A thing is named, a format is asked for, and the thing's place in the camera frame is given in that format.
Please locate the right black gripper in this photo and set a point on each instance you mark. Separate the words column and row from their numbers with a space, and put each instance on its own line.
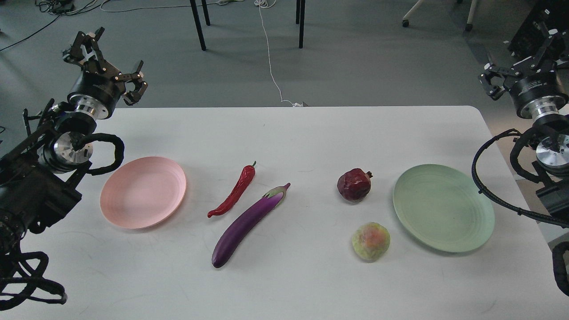
column 533, row 85

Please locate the yellow green peach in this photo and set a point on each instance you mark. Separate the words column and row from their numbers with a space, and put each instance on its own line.
column 371, row 241

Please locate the green plate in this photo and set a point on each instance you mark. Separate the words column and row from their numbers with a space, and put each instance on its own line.
column 442, row 209

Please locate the red pomegranate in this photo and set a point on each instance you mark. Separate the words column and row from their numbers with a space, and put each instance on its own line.
column 353, row 186

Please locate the purple eggplant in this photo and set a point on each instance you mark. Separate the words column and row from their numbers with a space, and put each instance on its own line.
column 239, row 229

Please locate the black table leg left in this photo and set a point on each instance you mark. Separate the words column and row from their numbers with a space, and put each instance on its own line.
column 197, row 20

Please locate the black equipment box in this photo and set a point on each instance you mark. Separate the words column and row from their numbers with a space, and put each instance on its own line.
column 545, row 15

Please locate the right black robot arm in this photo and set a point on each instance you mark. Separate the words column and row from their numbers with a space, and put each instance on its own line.
column 540, row 154

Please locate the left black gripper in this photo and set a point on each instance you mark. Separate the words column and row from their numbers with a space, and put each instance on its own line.
column 99, row 81

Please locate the red chili pepper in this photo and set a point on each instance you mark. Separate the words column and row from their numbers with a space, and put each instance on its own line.
column 246, row 176

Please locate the black table leg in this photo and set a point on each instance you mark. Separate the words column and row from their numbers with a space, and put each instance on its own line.
column 300, row 21
column 197, row 20

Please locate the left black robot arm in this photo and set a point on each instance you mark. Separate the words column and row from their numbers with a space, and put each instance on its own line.
column 39, row 177

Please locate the pink plate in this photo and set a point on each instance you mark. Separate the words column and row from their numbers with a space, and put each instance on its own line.
column 143, row 192

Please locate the black table leg right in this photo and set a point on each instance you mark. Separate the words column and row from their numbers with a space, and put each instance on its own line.
column 300, row 21

